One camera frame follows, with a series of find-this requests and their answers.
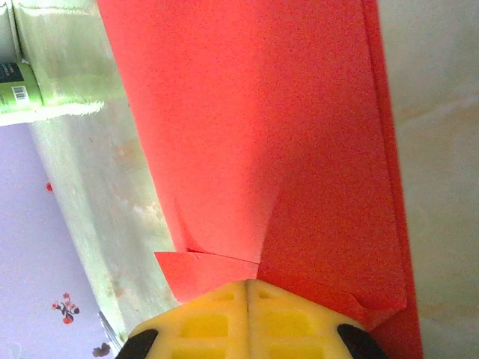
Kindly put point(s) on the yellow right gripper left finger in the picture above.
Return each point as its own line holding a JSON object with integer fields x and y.
{"x": 209, "y": 325}

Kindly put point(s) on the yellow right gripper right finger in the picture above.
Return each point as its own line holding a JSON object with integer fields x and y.
{"x": 292, "y": 325}

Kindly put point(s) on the red cloth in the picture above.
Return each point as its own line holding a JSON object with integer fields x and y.
{"x": 262, "y": 131}

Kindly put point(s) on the green cylindrical can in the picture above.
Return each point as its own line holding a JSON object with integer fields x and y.
{"x": 18, "y": 89}

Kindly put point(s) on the aluminium side rail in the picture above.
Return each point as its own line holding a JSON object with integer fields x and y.
{"x": 110, "y": 329}

